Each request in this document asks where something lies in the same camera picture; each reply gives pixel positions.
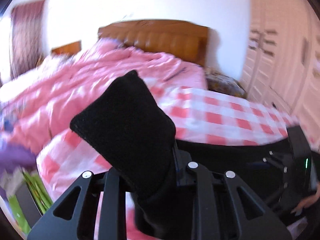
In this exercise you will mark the wooden nightstand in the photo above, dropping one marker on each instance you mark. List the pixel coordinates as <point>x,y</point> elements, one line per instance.
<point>67,48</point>

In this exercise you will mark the black pants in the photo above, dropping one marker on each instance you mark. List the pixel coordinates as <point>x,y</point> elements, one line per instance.
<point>125,120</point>

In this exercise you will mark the pale pink wardrobe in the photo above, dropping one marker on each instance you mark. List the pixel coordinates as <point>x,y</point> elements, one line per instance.
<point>282,55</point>

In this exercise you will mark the floral covered nightstand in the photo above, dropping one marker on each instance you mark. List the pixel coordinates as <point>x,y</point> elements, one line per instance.
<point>225,83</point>

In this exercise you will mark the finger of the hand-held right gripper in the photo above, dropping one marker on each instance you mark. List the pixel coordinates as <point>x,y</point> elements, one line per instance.
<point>268,158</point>

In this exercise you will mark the bed with pink checked sheet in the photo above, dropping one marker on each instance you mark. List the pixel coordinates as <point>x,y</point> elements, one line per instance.
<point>225,120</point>

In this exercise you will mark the person's right hand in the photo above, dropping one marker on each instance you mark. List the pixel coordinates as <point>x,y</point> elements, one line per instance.
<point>308,201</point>

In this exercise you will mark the purple cloth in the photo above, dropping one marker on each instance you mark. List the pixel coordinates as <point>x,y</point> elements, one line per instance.
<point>15,155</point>

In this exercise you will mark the dark box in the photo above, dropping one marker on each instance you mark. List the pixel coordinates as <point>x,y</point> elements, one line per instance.
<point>26,202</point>

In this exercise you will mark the wooden headboard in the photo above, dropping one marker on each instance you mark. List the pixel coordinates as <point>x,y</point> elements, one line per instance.
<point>162,37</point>

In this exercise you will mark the pink quilt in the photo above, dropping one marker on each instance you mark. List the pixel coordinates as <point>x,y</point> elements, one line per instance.
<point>87,80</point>

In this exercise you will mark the green bag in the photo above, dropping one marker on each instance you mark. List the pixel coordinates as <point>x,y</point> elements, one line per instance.
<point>40,192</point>

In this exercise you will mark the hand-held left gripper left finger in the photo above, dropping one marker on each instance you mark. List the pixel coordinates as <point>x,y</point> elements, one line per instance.
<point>112,205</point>

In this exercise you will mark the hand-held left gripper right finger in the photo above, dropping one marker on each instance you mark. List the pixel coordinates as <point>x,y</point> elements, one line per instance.
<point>205,205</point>

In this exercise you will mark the pink patterned curtain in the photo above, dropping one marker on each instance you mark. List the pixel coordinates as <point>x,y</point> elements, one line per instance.
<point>26,37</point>

